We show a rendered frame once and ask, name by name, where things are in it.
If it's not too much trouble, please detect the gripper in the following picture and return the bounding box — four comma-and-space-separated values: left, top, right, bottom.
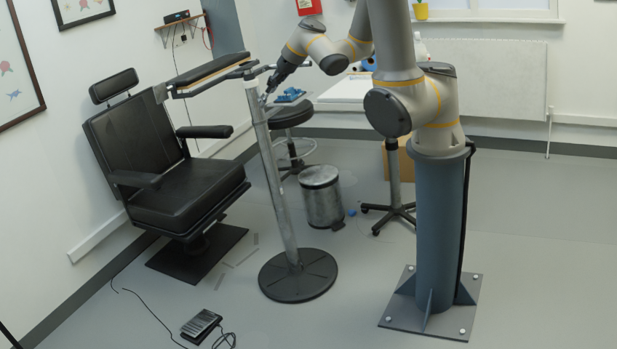
260, 57, 299, 104

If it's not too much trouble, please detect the silver slide tube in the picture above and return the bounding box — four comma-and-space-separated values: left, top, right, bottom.
244, 87, 267, 115

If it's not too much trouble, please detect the blue ink-cap palette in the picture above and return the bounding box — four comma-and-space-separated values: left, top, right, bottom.
275, 87, 306, 103

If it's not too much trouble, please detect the grey side tray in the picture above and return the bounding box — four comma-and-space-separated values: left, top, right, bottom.
264, 91, 315, 108

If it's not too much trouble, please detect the black armrest pad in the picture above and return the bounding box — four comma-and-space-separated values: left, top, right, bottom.
167, 51, 252, 90

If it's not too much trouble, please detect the armrest stand with black base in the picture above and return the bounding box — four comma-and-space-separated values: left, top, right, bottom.
257, 106, 339, 305

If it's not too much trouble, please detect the black round stool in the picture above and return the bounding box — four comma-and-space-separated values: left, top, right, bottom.
266, 99, 319, 183

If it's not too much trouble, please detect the white work table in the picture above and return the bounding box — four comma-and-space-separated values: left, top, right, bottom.
314, 73, 378, 113

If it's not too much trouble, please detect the steel pedal bin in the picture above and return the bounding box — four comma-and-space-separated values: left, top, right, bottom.
297, 164, 346, 233

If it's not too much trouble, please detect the black power supply box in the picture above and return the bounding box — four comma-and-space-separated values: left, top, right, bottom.
163, 9, 192, 25

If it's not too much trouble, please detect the black client chair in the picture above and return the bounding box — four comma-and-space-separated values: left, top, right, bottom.
81, 67, 252, 287

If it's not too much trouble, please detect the brown cardboard box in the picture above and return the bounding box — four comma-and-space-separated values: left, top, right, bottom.
381, 134, 416, 183

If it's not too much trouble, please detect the table stand with castor base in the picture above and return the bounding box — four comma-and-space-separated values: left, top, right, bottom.
359, 137, 418, 238

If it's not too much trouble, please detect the white squeeze bottle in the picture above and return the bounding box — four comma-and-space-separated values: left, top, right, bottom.
413, 31, 432, 63

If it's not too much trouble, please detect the small framed flower picture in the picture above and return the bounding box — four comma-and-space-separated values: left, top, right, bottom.
50, 0, 117, 33

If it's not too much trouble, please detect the white radiator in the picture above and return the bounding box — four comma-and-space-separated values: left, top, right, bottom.
422, 38, 549, 123

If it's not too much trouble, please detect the black foot pedal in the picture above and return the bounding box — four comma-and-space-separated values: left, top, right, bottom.
179, 308, 224, 347

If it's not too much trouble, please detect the white window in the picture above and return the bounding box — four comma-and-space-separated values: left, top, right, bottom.
408, 0, 566, 25

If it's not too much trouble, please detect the large framed flower picture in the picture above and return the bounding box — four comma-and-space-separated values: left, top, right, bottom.
0, 0, 48, 135

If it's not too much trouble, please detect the white radiator pipe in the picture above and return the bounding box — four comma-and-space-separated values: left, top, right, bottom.
545, 105, 556, 161

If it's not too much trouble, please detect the black slanted rod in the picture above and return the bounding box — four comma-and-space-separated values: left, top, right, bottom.
0, 319, 23, 349

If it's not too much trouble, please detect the grey wall panel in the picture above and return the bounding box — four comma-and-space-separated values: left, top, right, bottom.
199, 0, 247, 60

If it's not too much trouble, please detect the red wall sign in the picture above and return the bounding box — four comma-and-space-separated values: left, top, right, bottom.
295, 0, 323, 17

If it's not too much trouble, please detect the wooden wall shelf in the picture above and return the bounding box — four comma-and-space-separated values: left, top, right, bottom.
154, 12, 207, 49

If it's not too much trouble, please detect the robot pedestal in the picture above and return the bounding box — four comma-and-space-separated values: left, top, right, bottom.
378, 138, 484, 344

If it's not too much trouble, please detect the black pedestal cable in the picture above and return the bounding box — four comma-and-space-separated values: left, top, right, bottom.
453, 137, 478, 302

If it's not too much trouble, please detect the black pedal cable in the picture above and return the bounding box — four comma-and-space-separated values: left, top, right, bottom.
109, 278, 237, 349

